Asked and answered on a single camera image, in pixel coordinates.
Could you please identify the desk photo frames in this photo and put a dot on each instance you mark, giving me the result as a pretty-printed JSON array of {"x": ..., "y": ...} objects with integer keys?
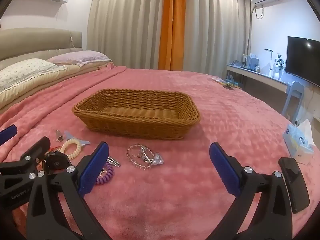
[{"x": 253, "y": 62}]

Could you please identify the tissue pack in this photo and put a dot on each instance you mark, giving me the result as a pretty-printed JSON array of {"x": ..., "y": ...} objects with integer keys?
[{"x": 298, "y": 140}]

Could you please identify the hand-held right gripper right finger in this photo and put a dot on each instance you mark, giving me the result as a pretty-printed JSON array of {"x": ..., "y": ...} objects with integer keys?
[{"x": 225, "y": 171}]

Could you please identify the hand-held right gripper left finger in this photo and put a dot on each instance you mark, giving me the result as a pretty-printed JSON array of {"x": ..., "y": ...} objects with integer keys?
[{"x": 93, "y": 171}]

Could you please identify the orange curtain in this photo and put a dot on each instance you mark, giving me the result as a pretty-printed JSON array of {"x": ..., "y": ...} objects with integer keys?
[{"x": 170, "y": 30}]

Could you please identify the lilac pillow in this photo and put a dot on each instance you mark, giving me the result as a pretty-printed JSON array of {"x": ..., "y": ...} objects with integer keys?
[{"x": 80, "y": 56}]

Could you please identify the white desk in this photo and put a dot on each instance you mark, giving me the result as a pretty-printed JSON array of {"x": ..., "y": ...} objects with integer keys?
[{"x": 260, "y": 76}]

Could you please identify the light blue hair clip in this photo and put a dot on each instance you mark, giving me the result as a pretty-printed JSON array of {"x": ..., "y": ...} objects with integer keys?
[{"x": 70, "y": 135}]

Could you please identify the white floral pillow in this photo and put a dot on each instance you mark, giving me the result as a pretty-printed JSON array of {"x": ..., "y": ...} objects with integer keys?
[{"x": 27, "y": 71}]

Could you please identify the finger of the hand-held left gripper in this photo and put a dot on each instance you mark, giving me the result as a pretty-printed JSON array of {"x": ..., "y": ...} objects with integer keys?
[
  {"x": 8, "y": 135},
  {"x": 37, "y": 150}
]

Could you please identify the beige curtain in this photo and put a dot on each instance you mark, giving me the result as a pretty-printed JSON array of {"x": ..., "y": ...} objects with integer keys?
[
  {"x": 217, "y": 30},
  {"x": 125, "y": 22}
]

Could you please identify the brown wicker basket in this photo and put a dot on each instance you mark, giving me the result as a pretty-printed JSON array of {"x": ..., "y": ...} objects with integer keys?
[{"x": 140, "y": 123}]

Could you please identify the white desk lamp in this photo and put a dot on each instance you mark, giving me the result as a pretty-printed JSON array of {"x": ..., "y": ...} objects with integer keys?
[{"x": 271, "y": 62}]

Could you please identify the pink star hair clip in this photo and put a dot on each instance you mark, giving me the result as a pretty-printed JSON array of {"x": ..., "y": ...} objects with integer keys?
[{"x": 114, "y": 161}]

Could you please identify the white flower vase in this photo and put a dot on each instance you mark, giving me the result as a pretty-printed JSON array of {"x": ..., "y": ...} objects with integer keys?
[{"x": 276, "y": 72}]

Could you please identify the pink fleece blanket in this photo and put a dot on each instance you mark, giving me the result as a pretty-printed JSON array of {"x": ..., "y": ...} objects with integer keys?
[{"x": 175, "y": 197}]

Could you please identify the plain silver hair clip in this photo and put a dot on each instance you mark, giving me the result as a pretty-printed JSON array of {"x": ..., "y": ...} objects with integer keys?
[{"x": 59, "y": 135}]

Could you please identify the folded beige quilt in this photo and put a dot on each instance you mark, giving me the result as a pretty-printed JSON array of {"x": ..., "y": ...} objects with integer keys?
[{"x": 50, "y": 80}]

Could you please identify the light blue chair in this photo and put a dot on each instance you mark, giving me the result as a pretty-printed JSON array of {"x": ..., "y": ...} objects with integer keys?
[{"x": 296, "y": 92}]

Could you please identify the black television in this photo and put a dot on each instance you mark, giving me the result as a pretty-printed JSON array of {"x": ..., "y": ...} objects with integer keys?
[{"x": 302, "y": 57}]

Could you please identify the black round hair accessory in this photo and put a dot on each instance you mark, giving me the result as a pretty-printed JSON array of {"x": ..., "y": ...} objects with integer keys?
[{"x": 55, "y": 164}]

